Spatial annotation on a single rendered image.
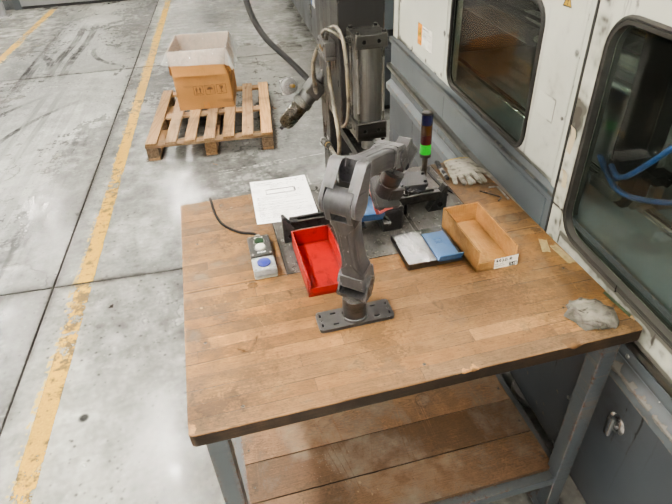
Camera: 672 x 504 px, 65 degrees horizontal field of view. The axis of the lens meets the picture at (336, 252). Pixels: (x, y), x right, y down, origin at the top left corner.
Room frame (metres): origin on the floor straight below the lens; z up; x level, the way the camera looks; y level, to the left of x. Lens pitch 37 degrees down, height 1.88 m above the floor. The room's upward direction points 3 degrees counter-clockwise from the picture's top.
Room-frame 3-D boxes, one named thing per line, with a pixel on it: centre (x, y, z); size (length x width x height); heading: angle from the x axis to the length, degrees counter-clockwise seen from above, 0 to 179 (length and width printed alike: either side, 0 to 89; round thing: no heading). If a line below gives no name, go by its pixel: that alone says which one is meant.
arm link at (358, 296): (1.03, -0.04, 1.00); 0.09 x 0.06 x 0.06; 60
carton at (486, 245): (1.31, -0.44, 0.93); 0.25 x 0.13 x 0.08; 12
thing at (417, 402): (1.28, -0.11, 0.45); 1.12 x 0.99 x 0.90; 102
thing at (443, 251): (1.28, -0.32, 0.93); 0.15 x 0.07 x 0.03; 12
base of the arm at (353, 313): (1.02, -0.04, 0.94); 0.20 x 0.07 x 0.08; 102
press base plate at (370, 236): (1.53, -0.12, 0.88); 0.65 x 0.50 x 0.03; 102
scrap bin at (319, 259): (1.24, 0.05, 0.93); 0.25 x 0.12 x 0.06; 12
